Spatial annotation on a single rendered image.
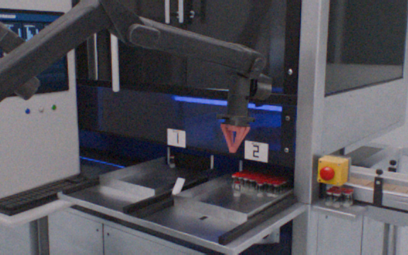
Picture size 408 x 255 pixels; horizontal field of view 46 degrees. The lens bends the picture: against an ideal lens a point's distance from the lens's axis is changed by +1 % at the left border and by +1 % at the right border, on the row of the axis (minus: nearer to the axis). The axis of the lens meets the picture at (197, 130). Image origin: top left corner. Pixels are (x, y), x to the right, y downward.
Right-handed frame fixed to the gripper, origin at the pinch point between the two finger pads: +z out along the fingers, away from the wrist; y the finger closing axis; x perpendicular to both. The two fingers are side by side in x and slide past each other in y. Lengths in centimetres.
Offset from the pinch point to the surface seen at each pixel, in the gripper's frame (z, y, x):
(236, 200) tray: 17.4, 17.6, 7.5
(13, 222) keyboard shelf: 32, -21, 66
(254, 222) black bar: 18.7, 2.8, -7.5
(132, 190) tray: 18.8, 2.8, 38.6
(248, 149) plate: 1.6, 25.8, 10.3
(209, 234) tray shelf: 22.2, -7.8, -0.5
